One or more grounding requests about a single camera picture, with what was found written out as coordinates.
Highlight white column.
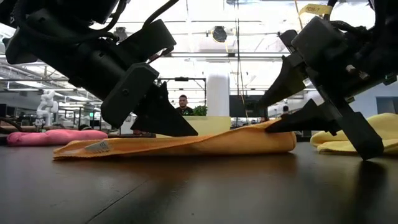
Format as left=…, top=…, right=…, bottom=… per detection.
left=206, top=73, right=231, bottom=118

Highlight green leafy plant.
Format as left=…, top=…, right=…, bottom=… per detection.
left=192, top=105, right=208, bottom=117

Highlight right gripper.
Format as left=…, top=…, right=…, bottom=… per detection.
left=257, top=16, right=398, bottom=161

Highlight dark display screen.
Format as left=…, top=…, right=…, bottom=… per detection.
left=229, top=95, right=265, bottom=118

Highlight pink microfiber towel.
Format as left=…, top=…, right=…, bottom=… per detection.
left=6, top=129, right=108, bottom=147

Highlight orange microfiber towel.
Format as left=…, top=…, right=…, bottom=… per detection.
left=52, top=119, right=297, bottom=161

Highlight yellow microfiber towel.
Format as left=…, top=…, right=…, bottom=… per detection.
left=310, top=112, right=398, bottom=156

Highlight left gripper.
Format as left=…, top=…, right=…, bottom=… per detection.
left=5, top=27, right=199, bottom=137

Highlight black stand frame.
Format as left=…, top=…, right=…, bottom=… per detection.
left=155, top=77, right=208, bottom=108

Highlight yellow-green plastic bin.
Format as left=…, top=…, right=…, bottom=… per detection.
left=155, top=116, right=233, bottom=138

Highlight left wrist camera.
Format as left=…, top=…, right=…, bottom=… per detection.
left=116, top=19, right=177, bottom=65

